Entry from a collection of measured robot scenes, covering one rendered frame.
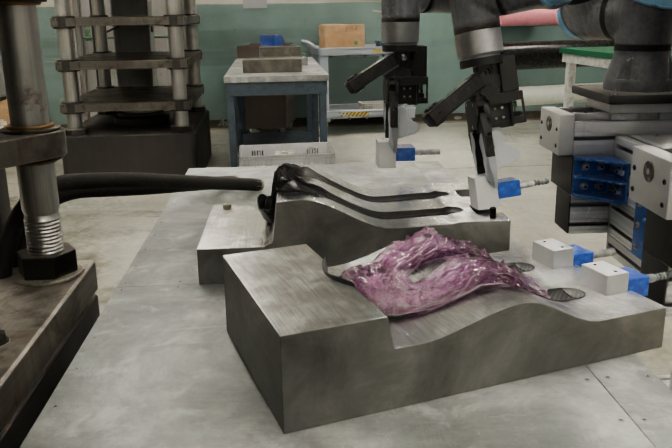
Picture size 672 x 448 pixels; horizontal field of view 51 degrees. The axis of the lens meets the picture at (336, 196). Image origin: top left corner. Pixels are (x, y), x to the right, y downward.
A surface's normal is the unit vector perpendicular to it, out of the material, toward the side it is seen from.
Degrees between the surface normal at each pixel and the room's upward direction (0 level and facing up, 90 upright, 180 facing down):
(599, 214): 90
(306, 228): 90
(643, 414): 0
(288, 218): 90
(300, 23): 90
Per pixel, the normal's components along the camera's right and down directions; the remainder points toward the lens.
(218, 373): -0.01, -0.97
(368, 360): 0.36, 0.23
